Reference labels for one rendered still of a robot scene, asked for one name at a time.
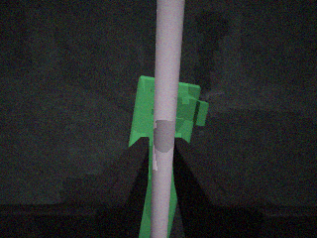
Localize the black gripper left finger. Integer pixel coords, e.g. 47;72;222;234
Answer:
0;137;150;238

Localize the white tapered pin with red head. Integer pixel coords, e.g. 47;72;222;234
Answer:
150;0;185;238

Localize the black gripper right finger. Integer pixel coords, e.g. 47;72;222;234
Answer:
172;137;317;238

